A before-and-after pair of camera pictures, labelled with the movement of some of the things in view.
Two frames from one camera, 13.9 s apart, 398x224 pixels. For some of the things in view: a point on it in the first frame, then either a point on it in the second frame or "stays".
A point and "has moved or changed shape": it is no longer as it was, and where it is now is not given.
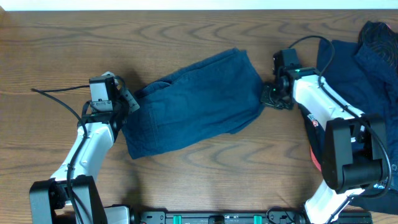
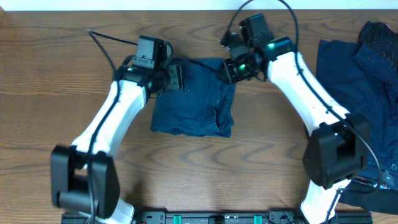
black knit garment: [382, 38] stays
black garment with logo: [386, 201] stays
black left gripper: [127, 96] to [176, 74]
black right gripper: [265, 98] to [227, 66]
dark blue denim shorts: [221, 94] has moved or changed shape
